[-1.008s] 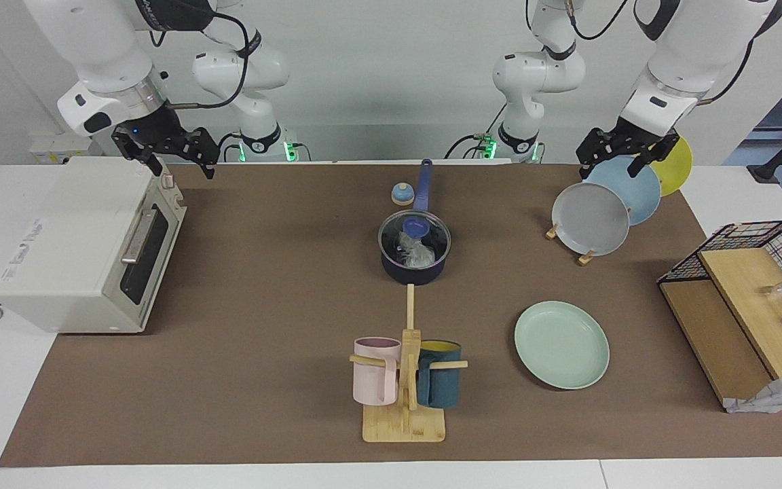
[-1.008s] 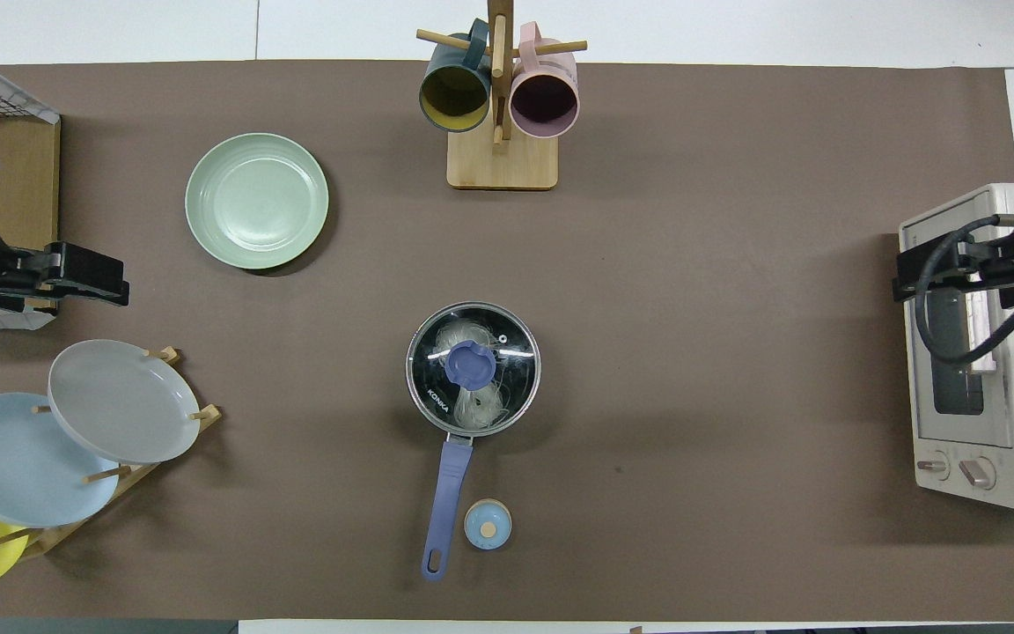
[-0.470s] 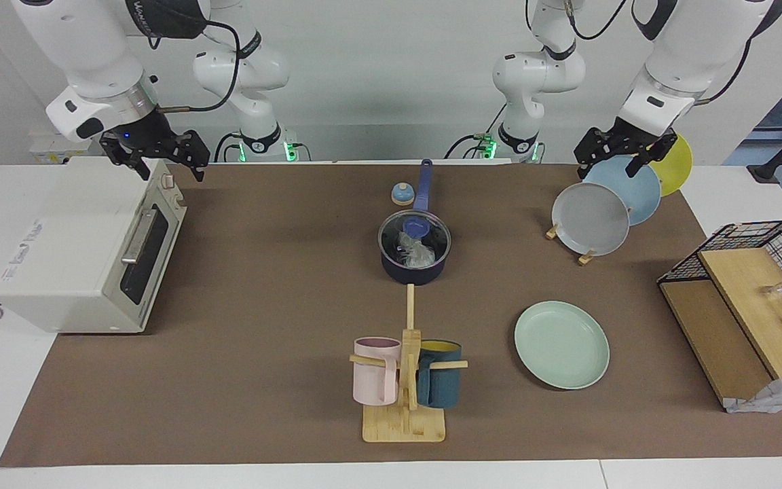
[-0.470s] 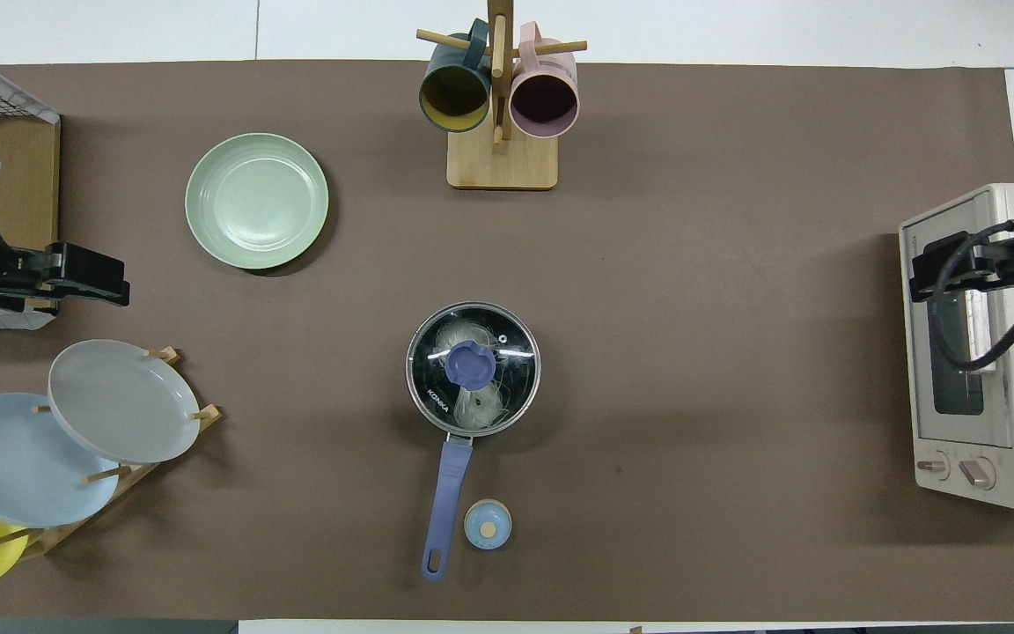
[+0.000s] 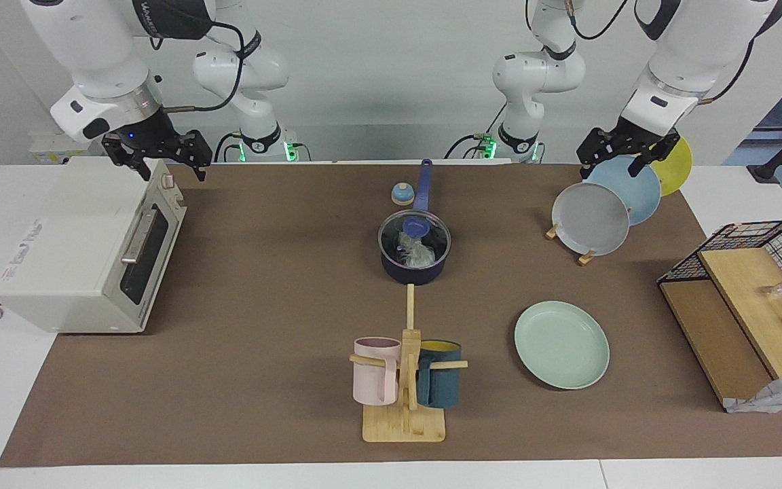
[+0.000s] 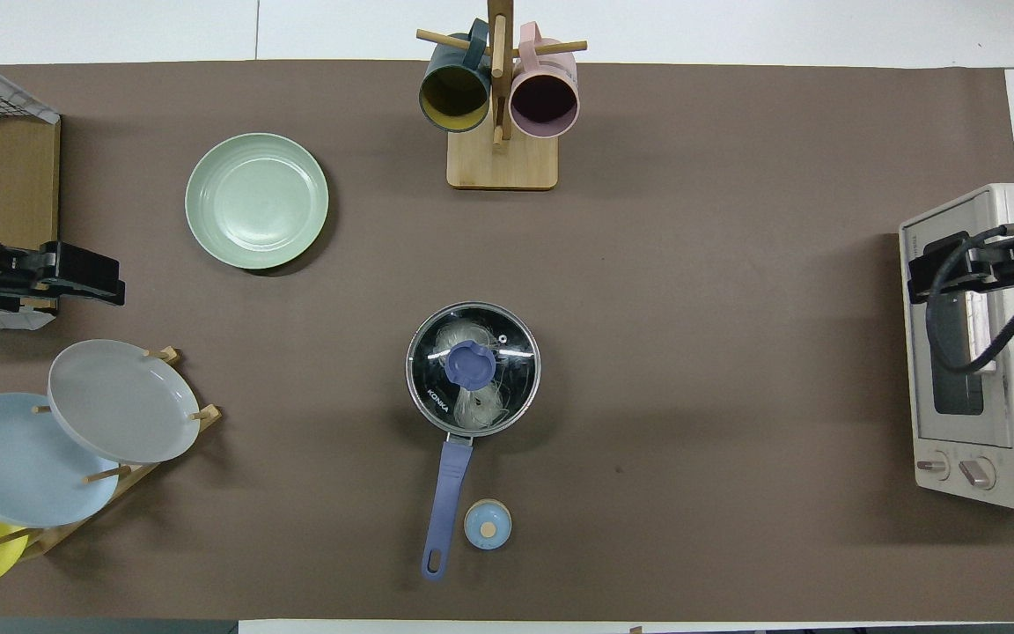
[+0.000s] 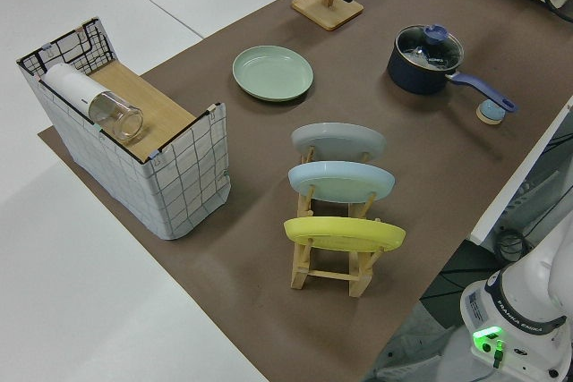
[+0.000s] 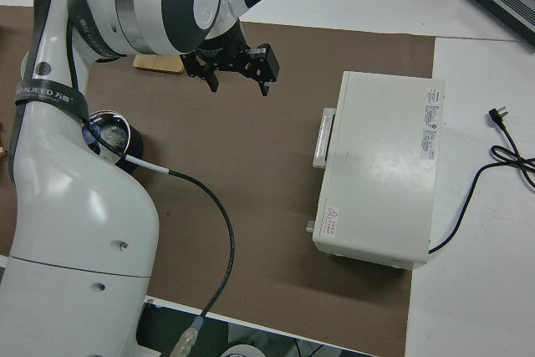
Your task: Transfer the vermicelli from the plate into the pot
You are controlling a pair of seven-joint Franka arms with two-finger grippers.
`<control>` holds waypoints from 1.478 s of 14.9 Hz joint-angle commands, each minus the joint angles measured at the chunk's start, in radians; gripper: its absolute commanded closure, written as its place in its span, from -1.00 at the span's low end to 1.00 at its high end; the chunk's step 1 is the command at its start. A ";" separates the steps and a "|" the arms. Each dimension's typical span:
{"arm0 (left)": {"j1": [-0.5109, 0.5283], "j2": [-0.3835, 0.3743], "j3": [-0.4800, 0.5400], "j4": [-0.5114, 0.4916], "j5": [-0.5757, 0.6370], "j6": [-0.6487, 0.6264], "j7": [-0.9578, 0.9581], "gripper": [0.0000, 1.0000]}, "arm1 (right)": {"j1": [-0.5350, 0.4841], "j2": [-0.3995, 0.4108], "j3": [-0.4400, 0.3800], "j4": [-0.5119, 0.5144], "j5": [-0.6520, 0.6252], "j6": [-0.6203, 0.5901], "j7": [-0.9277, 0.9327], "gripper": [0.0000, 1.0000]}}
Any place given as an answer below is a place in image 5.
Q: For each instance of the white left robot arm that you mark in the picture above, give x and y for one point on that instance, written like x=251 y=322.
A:
x=690 y=54

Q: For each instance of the light green plate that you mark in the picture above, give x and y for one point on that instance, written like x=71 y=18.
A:
x=561 y=346

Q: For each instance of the beige toaster oven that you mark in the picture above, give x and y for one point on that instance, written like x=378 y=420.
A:
x=58 y=238

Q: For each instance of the grey plate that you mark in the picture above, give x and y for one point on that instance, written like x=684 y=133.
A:
x=591 y=221

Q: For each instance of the pink mug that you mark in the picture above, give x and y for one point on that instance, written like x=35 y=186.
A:
x=370 y=380

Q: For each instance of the glass lid blue knob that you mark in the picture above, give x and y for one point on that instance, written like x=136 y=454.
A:
x=416 y=226

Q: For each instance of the light blue plate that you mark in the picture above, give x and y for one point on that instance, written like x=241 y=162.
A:
x=639 y=197

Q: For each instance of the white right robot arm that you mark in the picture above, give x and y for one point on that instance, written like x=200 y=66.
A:
x=92 y=54

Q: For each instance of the wooden plate rack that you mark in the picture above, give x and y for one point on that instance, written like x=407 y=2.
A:
x=586 y=257

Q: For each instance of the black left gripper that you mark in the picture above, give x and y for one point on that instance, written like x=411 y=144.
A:
x=628 y=139

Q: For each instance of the white wall socket box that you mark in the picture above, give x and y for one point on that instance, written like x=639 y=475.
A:
x=58 y=146

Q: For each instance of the yellow plate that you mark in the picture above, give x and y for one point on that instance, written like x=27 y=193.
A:
x=680 y=166

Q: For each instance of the brown table mat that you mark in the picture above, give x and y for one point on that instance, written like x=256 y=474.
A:
x=262 y=380

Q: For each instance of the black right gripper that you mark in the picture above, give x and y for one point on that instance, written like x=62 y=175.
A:
x=157 y=142

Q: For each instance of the dark teal mug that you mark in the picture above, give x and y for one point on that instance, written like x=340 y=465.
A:
x=442 y=384

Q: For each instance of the wooden mug tree stand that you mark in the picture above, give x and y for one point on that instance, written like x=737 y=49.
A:
x=404 y=424

